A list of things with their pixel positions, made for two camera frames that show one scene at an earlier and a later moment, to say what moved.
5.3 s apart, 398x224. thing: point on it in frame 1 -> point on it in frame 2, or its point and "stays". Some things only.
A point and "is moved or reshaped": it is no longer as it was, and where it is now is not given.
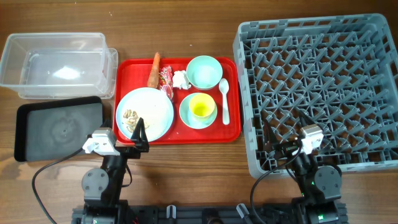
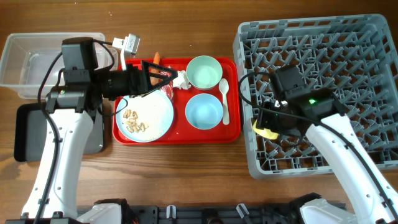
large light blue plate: [153, 106] stays
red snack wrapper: [165, 81] stays
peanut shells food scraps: [132, 118] stays
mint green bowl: [204, 72] stays
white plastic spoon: [223, 88] stays
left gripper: [139, 140] -> [140, 78]
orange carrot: [153, 79] stays
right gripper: [271, 143] -> [264, 121]
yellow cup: [201, 106] -> [265, 132]
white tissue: [180, 80] stays
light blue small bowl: [193, 121] is moved or reshaped
